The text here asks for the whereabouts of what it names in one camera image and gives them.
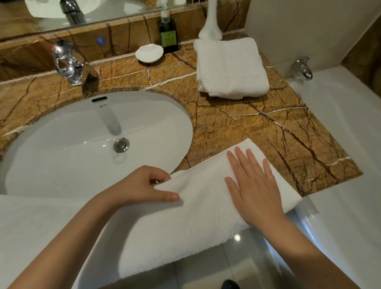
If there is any person's right hand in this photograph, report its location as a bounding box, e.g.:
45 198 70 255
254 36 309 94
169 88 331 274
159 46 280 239
223 144 288 231

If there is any person's left hand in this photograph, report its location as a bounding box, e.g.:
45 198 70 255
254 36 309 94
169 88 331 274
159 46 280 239
110 164 181 212

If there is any large white towel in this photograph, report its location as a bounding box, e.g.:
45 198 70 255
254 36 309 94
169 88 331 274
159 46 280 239
0 135 308 289

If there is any person's right forearm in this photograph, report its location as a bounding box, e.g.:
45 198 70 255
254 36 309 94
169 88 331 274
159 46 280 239
245 204 355 289

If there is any person's left forearm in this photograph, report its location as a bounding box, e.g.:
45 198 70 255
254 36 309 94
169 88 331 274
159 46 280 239
0 185 128 289

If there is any chrome sink drain stopper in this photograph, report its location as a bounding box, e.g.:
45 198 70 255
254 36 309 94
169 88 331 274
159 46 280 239
113 137 131 154

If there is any white bathtub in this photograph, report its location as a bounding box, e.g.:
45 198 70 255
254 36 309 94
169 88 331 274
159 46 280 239
284 62 381 289

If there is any folded white towel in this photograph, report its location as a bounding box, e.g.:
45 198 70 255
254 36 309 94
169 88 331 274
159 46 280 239
193 35 270 102

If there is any chrome bathtub spout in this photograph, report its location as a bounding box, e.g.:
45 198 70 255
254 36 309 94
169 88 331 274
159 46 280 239
290 56 313 81

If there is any white oval sink basin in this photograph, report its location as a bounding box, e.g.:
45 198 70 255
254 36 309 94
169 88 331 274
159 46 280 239
0 87 197 203

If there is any white hanging towel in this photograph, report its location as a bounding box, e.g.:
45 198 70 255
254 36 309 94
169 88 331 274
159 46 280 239
197 0 224 41

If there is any white soap dish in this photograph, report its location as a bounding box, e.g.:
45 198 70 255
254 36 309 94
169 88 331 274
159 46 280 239
134 43 165 64

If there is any dark green soap dispenser bottle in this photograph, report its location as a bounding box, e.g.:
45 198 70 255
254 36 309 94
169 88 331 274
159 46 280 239
156 0 180 55

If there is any chrome sink faucet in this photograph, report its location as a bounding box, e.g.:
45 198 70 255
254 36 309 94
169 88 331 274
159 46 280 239
51 38 100 88

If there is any wall mirror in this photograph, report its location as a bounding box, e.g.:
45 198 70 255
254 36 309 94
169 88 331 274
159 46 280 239
0 0 252 42

